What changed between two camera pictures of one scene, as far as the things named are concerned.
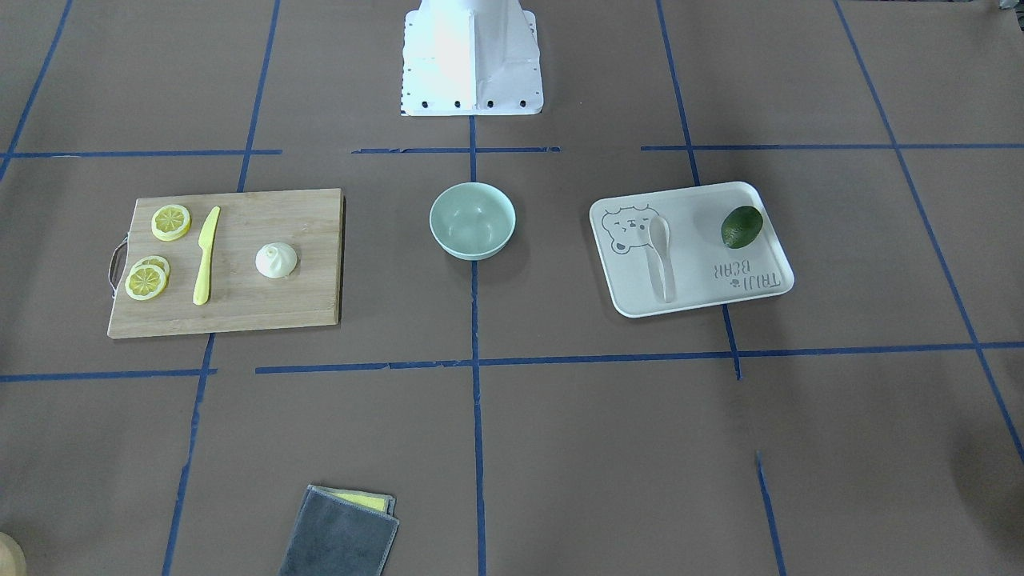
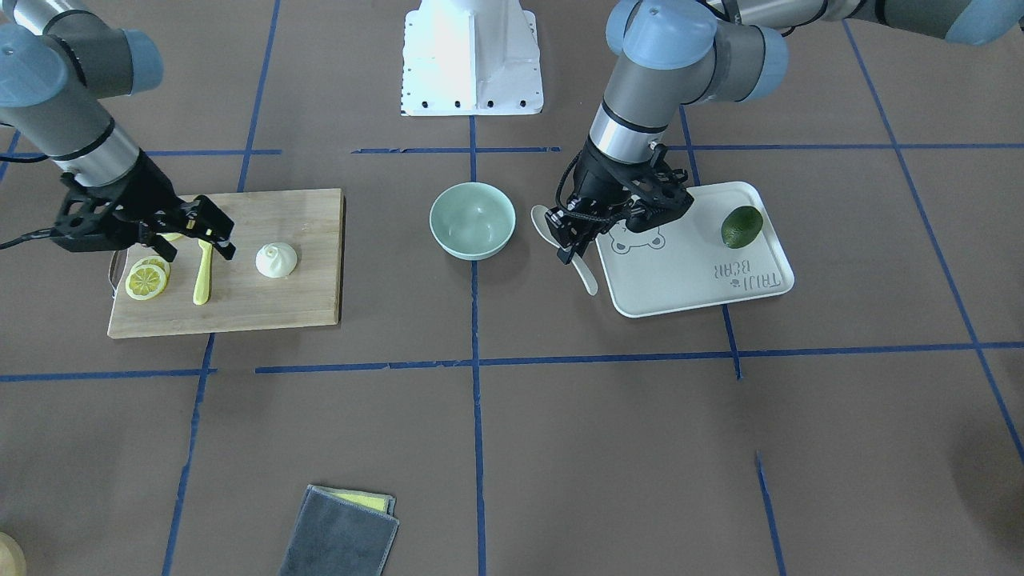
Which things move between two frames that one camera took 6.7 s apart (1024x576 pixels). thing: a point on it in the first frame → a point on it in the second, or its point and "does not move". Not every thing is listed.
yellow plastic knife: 206,244 does not move
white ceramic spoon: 658,238 → 540,221
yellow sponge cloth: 374,501 does not move
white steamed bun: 276,259 does not move
